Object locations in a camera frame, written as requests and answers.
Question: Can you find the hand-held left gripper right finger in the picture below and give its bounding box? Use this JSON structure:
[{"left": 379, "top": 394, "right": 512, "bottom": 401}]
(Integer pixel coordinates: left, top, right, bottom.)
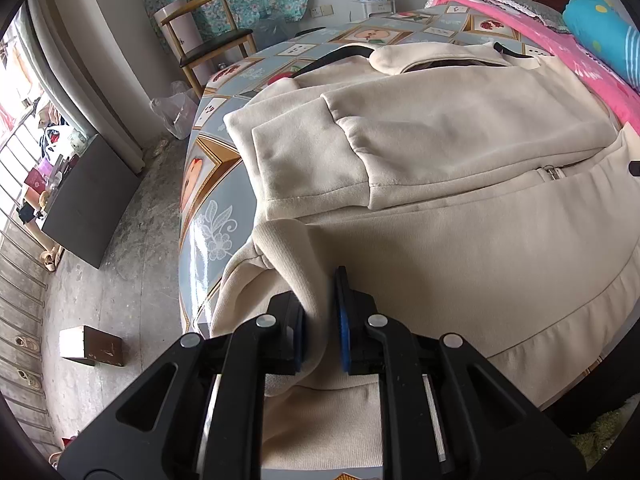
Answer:
[{"left": 334, "top": 266, "right": 586, "bottom": 480}]

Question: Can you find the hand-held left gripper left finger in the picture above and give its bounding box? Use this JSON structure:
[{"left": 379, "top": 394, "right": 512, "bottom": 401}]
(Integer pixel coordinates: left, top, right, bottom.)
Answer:
[{"left": 57, "top": 290, "right": 306, "bottom": 480}]

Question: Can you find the cream zip jacket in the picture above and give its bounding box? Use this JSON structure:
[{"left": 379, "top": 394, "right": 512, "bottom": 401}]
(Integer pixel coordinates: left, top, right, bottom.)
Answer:
[{"left": 207, "top": 42, "right": 640, "bottom": 471}]

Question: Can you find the blue and pink pillow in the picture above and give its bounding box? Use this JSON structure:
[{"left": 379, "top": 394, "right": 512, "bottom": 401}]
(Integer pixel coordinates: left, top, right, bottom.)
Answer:
[{"left": 562, "top": 0, "right": 640, "bottom": 93}]

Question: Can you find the pink floral blanket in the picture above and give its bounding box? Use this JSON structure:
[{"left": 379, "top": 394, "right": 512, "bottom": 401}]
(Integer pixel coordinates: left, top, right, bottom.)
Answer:
[{"left": 425, "top": 0, "right": 640, "bottom": 136}]

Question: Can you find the grey lace cloth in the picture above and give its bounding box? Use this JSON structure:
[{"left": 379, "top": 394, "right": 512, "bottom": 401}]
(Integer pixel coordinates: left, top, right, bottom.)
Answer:
[{"left": 482, "top": 0, "right": 568, "bottom": 26}]

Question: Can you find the small wooden stool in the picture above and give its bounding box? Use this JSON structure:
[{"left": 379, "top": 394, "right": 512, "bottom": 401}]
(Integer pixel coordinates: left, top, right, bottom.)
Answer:
[{"left": 59, "top": 325, "right": 125, "bottom": 367}]

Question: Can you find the dark grey cabinet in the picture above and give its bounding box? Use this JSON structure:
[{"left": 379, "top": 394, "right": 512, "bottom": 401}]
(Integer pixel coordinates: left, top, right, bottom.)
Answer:
[{"left": 41, "top": 134, "right": 141, "bottom": 268}]

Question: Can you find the green fluffy cloth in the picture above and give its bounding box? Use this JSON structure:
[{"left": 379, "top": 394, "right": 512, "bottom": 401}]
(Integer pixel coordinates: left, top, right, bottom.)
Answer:
[{"left": 570, "top": 407, "right": 631, "bottom": 456}]

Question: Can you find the clear plastic bag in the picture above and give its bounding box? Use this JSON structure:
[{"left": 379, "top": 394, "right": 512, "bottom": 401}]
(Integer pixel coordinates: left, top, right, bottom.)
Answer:
[{"left": 151, "top": 80, "right": 201, "bottom": 140}]

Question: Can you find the white water dispenser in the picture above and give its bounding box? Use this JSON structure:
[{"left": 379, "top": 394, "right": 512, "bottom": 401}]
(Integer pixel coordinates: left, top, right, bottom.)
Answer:
[{"left": 352, "top": 0, "right": 398, "bottom": 18}]

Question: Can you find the wooden chair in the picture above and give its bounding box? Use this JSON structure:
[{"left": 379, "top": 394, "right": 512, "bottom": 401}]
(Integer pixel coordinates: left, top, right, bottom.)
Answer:
[{"left": 154, "top": 0, "right": 258, "bottom": 101}]

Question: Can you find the white plastic bag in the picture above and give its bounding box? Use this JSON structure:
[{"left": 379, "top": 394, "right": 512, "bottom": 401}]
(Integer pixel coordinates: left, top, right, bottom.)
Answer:
[{"left": 45, "top": 127, "right": 76, "bottom": 153}]

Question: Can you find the grey curtain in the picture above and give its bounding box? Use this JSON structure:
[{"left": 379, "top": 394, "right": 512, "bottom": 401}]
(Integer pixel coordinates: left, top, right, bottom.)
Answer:
[{"left": 27, "top": 0, "right": 148, "bottom": 173}]

